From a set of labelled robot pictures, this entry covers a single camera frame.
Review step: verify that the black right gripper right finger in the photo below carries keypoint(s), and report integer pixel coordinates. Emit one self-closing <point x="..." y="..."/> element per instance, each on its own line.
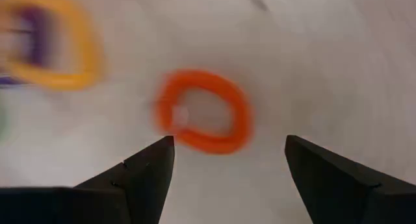
<point x="341" y="198"/>

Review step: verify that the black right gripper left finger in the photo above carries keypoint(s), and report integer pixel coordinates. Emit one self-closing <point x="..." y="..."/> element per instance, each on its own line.
<point x="139" y="191"/>

